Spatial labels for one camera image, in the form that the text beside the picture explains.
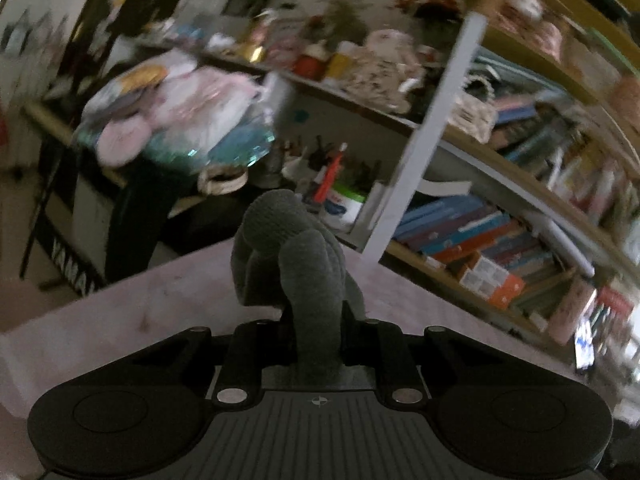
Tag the pink and white fabric bundle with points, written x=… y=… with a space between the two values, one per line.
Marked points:
x=190 y=100

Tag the black digital piano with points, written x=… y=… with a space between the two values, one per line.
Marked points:
x=115 y=220

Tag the white wooden bookshelf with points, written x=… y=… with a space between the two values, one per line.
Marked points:
x=425 y=160

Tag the white desk lamp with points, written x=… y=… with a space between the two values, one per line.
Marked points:
x=560 y=242

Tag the pink printed cup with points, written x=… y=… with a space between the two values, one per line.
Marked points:
x=572 y=310

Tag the gold tape roll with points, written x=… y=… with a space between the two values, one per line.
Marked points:
x=252 y=52

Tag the grey sweatshirt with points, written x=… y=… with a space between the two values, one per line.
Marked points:
x=305 y=260

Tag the white jar with green lid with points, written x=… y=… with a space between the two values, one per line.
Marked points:
x=342 y=210

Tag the white floral bag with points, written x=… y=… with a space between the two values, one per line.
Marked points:
x=385 y=70

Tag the red tassel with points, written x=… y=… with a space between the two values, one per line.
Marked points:
x=330 y=177

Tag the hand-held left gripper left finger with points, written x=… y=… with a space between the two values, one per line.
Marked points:
x=250 y=355

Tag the white quilted handbag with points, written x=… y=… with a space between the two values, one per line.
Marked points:
x=475 y=110

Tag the holder with pens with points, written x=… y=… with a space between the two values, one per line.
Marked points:
x=325 y=160

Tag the thick white-paged book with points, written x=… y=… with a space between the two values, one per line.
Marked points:
x=442 y=187

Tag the row of leaning children's books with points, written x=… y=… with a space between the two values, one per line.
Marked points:
x=475 y=240

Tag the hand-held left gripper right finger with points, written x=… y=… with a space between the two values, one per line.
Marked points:
x=395 y=355

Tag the black smartphone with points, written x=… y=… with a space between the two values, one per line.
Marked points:
x=585 y=347

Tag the iridescent wrapping film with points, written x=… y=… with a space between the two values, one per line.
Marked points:
x=225 y=147

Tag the row of colourful shelf books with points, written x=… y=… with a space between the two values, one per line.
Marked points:
x=565 y=135

